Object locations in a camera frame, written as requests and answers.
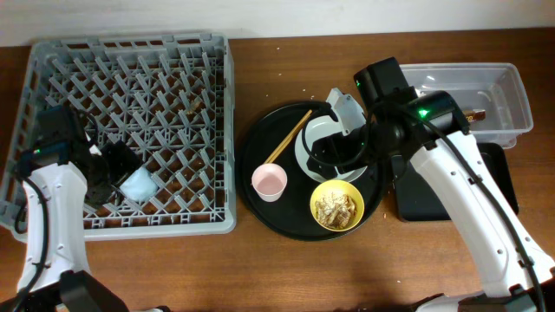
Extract light blue plastic cup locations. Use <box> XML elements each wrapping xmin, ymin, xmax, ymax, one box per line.
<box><xmin>119</xmin><ymin>167</ymin><xmax>158</xmax><ymax>202</ymax></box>

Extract yellow bowl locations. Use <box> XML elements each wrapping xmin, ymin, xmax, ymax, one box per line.
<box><xmin>310</xmin><ymin>180</ymin><xmax>365</xmax><ymax>232</ymax></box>

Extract food scraps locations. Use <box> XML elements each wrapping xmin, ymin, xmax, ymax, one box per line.
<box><xmin>315</xmin><ymin>192</ymin><xmax>356</xmax><ymax>230</ymax></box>

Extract pink plastic cup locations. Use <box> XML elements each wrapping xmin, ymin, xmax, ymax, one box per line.
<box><xmin>251</xmin><ymin>163</ymin><xmax>288</xmax><ymax>203</ymax></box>

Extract gold snack wrapper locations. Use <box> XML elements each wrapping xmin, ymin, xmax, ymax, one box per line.
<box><xmin>463</xmin><ymin>109</ymin><xmax>486</xmax><ymax>123</ymax></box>

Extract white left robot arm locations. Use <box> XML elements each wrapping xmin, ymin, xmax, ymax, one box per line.
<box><xmin>1</xmin><ymin>106</ymin><xmax>155</xmax><ymax>311</ymax></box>

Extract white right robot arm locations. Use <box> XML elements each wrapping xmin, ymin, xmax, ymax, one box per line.
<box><xmin>297</xmin><ymin>57</ymin><xmax>554</xmax><ymax>311</ymax></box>

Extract grey plastic dishwasher rack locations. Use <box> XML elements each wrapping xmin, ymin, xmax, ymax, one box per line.
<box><xmin>1</xmin><ymin>34</ymin><xmax>237</xmax><ymax>241</ymax></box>

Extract light grey plate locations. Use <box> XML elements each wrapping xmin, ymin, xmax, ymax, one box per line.
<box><xmin>294</xmin><ymin>115</ymin><xmax>366</xmax><ymax>183</ymax></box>

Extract round black tray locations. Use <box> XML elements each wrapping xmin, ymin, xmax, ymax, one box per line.
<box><xmin>236</xmin><ymin>101</ymin><xmax>386</xmax><ymax>243</ymax></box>

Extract black rectangular tray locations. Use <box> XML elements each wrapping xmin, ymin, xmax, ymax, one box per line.
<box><xmin>391</xmin><ymin>143</ymin><xmax>519</xmax><ymax>222</ymax></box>

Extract clear plastic bin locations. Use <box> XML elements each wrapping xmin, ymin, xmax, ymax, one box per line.
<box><xmin>401</xmin><ymin>62</ymin><xmax>533</xmax><ymax>149</ymax></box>

